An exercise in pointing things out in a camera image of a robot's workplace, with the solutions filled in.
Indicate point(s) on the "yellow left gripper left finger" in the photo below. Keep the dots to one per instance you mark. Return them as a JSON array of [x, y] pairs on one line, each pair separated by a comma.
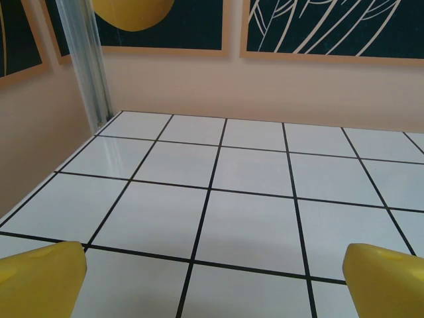
[[39, 281]]

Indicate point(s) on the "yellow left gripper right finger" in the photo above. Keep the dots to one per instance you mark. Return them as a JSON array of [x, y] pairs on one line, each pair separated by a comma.
[[387, 285]]

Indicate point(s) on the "dark panel with yellow oval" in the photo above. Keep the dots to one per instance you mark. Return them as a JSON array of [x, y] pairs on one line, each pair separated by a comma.
[[165, 30]]

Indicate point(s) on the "aluminium corner post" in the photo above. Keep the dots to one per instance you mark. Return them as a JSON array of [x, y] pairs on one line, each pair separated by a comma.
[[87, 63]]

